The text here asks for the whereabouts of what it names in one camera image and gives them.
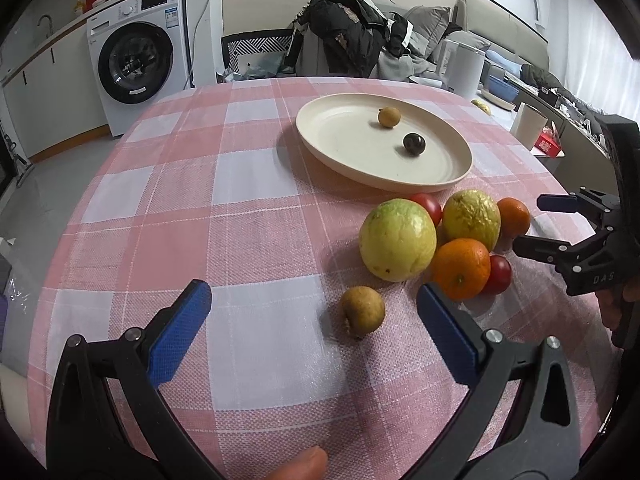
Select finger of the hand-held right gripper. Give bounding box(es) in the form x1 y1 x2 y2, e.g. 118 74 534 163
512 232 608 273
537 187 622 231

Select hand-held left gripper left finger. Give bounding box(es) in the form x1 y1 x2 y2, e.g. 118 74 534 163
46 280 226 480

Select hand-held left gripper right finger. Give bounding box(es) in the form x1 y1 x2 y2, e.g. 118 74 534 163
416 282 583 480

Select orange tangerine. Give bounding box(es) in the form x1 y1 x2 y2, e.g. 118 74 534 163
496 197 531 240
431 238 492 302

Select red tomato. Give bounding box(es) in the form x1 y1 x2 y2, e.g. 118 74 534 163
410 192 443 226
484 255 513 295

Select wrinkled yellow-green guava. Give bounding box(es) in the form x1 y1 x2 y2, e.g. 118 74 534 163
442 189 502 253

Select brown longan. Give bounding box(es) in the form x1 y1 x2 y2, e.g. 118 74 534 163
341 286 386 339

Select smooth yellow-green guava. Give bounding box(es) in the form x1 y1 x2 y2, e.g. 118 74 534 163
359 199 438 282

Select cream round plate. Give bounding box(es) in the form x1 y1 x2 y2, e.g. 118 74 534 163
295 93 473 192

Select person's right hand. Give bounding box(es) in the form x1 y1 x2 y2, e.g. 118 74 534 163
597 282 623 333

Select person's left hand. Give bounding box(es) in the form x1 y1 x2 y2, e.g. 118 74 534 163
260 447 329 480

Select red tissue box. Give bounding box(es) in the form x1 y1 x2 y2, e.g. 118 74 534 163
534 127 563 157

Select white cup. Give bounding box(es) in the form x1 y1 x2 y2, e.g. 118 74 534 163
510 102 548 150

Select beige dish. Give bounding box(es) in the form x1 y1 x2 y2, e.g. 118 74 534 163
481 91 516 112

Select pink checkered tablecloth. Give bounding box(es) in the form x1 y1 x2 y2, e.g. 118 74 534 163
27 76 621 480

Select dark grey blanket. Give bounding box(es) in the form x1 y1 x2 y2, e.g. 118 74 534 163
520 65 601 126

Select blue bowl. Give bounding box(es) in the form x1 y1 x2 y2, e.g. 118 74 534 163
487 75 521 102

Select light blue pillow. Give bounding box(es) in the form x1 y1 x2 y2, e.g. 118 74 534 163
485 50 526 73

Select white electric kettle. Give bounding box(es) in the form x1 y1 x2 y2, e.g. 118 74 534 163
434 39 487 102

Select grey sofa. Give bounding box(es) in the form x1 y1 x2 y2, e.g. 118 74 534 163
375 0 568 92

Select grey cushion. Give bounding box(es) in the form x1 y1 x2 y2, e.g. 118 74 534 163
402 6 451 58

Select pile of black clothes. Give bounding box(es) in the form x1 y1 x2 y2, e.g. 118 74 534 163
287 0 413 78

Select white washing machine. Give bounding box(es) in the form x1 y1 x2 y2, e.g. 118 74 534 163
86 0 193 137

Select chair with patterned backrest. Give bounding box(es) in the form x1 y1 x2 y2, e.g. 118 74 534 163
221 30 296 81

